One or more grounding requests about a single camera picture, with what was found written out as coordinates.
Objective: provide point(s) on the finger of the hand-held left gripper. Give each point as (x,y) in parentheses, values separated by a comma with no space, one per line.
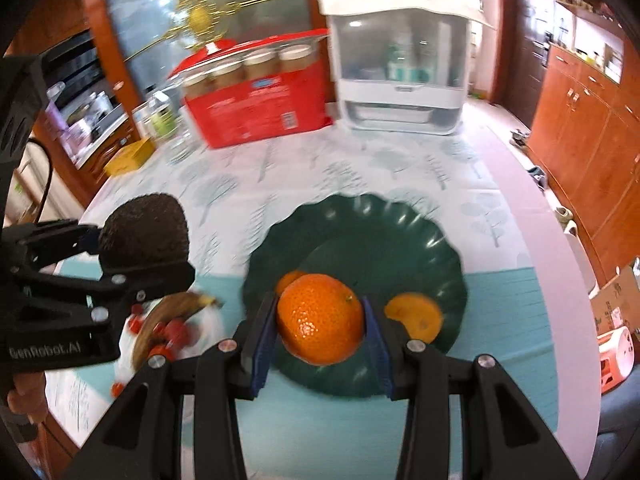
(86,240)
(150,280)

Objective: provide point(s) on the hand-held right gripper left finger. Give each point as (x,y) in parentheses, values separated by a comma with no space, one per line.
(262,341)

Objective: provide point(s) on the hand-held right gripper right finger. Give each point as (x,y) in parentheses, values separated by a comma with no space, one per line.
(376,342)

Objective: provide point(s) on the brown overripe banana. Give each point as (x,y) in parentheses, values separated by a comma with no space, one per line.
(165,317)

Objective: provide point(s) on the dark avocado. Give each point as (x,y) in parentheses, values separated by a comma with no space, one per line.
(145,230)

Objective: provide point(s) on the yellowish citrus fruit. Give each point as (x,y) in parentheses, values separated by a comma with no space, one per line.
(420,317)

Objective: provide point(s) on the white plate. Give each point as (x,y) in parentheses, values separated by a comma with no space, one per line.
(207,330)

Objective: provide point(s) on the large orange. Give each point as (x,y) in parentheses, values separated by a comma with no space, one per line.
(320,316)

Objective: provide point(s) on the green scalloped plate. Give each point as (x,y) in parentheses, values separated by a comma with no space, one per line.
(360,240)

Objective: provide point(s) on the person's left hand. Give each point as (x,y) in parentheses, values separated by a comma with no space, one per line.
(27,396)

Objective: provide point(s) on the pile of cherry tomatoes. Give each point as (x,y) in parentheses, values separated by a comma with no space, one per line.
(175,332)

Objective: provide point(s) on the small orange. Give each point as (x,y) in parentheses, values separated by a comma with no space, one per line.
(290,281)

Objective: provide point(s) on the yellow box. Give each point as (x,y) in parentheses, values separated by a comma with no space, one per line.
(130,157)

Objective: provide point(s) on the teal striped mat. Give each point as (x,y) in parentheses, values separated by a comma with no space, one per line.
(500,340)

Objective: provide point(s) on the clear glass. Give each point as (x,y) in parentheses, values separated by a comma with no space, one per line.
(182,147)

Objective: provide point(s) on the clear bottle with green label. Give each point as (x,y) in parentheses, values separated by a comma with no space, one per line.
(161,120)

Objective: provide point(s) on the black built-in oven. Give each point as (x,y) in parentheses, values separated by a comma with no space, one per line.
(75,70)

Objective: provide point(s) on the tree print tablecloth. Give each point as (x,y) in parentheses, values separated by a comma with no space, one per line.
(350,165)

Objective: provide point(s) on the brown jar with beige lid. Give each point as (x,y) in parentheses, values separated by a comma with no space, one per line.
(197,86)
(227,74)
(297,57)
(260,63)

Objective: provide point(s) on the red gift box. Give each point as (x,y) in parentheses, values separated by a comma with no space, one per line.
(260,110)

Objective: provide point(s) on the pale slipper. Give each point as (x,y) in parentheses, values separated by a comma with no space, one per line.
(562,213)
(571,230)

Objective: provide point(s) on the grey slipper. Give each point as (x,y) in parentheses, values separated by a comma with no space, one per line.
(538,177)

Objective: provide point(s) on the white dish cabinet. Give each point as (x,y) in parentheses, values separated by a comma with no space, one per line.
(400,105)

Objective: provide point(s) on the white orange stool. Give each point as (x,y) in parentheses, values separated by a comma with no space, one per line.
(617,355)

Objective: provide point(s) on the cardboard box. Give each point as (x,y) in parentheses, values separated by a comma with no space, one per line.
(615,295)

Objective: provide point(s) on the dark shoe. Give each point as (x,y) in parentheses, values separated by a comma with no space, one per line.
(520,138)

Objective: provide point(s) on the gold ornament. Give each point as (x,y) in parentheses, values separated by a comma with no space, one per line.
(200,15)

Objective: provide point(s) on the grey chair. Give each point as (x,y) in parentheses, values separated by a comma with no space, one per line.
(617,435)

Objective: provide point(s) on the white green bottle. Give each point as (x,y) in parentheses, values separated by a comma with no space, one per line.
(400,65)

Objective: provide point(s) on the wooden cabinets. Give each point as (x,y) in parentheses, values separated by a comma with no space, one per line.
(585,135)

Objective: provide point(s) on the dark wooden door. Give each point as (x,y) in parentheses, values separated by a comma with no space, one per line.
(525,60)

